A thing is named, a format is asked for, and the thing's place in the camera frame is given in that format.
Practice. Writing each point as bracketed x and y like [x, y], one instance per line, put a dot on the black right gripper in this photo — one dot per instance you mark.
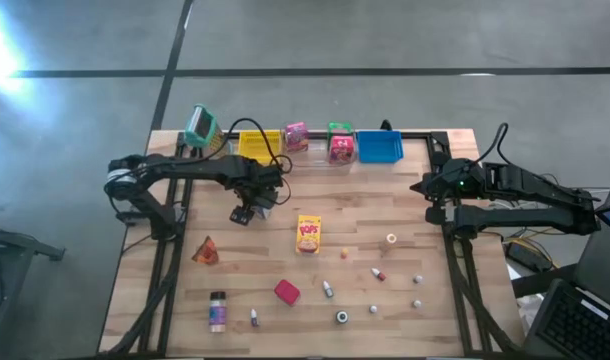
[460, 180]

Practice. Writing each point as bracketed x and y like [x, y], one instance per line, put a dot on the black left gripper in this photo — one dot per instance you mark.
[260, 182]

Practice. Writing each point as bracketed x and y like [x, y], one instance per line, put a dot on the pink mini cereal box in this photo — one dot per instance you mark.
[296, 137]

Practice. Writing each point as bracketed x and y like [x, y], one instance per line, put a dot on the Corn Pops mini cereal box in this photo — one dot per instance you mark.
[308, 235]

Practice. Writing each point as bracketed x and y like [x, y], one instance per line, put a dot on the Froot Loops mini cereal box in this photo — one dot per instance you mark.
[341, 150]

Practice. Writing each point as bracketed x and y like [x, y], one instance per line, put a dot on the orange brown snack bag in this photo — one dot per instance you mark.
[206, 254]

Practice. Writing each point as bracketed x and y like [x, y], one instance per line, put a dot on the small grey bead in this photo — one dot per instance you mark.
[418, 279]
[417, 303]

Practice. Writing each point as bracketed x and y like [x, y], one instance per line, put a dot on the green mini cereal box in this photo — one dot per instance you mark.
[340, 127]

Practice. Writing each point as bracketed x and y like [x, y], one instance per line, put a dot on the orange bottle with yellow cap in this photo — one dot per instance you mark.
[344, 254]

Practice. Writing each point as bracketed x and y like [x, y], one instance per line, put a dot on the small purple dropper bottle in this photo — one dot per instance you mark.
[254, 319]

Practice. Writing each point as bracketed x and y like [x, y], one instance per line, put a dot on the spice jar with purple label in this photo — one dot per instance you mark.
[217, 312]

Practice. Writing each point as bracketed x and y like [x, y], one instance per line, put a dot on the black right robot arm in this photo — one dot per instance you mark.
[535, 220]

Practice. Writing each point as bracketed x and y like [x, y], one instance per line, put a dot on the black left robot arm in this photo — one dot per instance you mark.
[195, 167]

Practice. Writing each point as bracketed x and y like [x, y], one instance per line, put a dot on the yellow plastic basket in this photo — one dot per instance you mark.
[252, 145]

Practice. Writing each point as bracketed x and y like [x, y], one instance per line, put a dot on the clear plastic bin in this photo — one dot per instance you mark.
[317, 160]

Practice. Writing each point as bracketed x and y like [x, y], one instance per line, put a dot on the blue plastic basket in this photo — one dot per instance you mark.
[380, 147]

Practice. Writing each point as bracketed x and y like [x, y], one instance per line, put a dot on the small red dropper bottle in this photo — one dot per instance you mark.
[379, 274]

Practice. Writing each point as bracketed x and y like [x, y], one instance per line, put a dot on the black power strip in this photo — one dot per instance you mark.
[527, 256]

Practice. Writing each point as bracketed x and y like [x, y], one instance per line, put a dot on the black desk leg bar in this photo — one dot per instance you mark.
[545, 282]

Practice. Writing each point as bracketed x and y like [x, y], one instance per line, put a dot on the black-white round cap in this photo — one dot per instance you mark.
[341, 317]

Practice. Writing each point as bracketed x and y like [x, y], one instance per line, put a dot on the white bag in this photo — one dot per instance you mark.
[527, 310]

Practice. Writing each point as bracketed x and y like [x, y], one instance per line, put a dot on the grey laptop with keyboard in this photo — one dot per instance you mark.
[575, 325]

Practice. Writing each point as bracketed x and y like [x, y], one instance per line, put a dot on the black furniture stand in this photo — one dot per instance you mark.
[15, 242]

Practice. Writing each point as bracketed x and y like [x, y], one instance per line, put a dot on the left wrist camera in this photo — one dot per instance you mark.
[241, 215]

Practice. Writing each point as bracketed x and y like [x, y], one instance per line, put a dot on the black aluminium table frame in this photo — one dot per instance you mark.
[417, 134]

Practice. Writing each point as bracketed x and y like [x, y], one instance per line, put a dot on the black bracket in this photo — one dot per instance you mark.
[386, 125]

